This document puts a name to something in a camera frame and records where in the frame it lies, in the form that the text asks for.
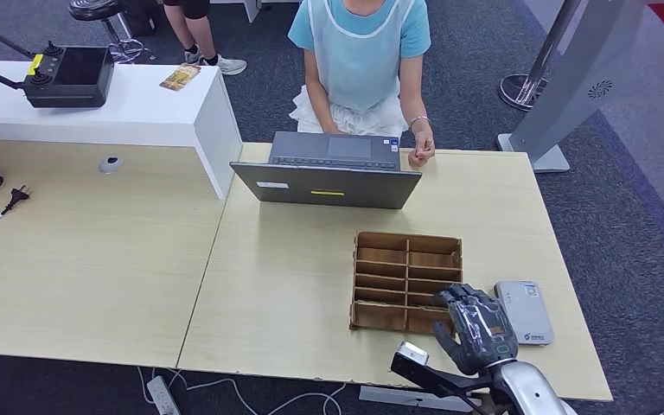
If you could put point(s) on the grey kiosk stand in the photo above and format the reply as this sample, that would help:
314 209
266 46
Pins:
581 68

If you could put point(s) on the wooden slotted card organizer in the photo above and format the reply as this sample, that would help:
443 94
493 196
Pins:
395 269

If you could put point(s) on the standing person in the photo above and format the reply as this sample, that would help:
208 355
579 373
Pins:
197 23

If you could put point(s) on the chrome stanchion post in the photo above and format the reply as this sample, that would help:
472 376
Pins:
524 89

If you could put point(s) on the grey under-desk bar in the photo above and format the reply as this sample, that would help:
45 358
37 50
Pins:
378 395

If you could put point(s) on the white furniture panel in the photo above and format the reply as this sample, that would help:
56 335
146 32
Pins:
252 8

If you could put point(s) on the black remote controller with antennas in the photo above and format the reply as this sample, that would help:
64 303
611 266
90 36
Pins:
70 77

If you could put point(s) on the white raised counter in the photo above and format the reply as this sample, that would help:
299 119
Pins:
131 114

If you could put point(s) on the grey laptop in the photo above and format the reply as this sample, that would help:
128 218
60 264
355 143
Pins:
326 186

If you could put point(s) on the black case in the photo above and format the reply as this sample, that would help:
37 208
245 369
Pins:
143 14

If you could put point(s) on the autumn hotel card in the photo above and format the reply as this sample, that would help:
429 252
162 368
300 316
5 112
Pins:
181 77

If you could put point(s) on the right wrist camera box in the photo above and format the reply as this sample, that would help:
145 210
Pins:
418 361

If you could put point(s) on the grey card reader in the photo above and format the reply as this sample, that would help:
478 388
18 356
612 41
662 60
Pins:
529 315

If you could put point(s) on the person's left hand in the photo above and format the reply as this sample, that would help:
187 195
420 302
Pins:
422 152

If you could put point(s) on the white power strip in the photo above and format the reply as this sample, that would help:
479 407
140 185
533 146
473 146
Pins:
163 396

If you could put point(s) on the black round stool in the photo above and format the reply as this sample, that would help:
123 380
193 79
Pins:
96 8

